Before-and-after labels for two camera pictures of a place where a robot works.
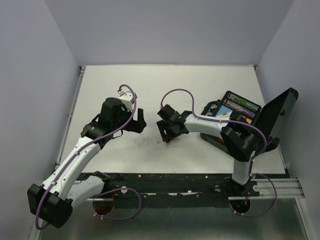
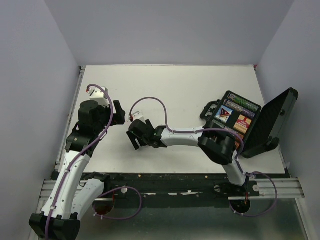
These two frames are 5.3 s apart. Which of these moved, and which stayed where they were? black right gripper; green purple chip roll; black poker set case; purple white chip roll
Moved: black right gripper
Stayed: black poker set case; purple white chip roll; green purple chip roll
